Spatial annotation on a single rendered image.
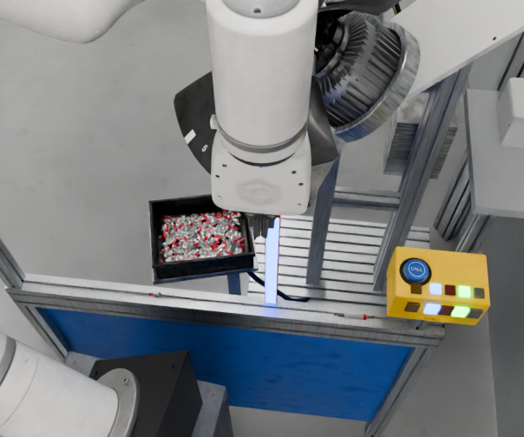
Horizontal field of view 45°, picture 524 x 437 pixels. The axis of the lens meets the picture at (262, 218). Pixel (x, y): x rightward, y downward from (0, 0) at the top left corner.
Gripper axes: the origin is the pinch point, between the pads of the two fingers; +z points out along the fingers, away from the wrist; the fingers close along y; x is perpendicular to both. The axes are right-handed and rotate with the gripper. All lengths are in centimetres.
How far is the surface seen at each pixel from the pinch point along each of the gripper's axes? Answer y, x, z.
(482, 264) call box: 37, 17, 36
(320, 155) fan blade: 6.7, 27.1, 22.0
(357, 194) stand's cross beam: 20, 64, 86
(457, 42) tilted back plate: 31, 57, 22
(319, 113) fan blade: 6.0, 37.6, 23.4
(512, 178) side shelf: 52, 53, 57
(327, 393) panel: 16, 14, 108
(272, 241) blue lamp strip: 0.1, 15.2, 31.4
